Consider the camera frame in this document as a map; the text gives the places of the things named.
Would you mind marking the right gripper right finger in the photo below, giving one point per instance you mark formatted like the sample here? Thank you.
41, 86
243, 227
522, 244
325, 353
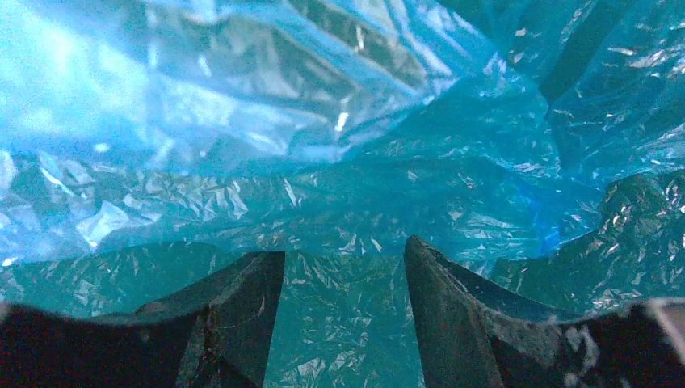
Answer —
472, 332

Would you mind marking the blue plastic trash bag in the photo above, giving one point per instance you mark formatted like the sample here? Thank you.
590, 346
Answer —
146, 145

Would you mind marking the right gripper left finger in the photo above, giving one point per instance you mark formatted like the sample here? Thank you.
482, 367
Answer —
214, 333

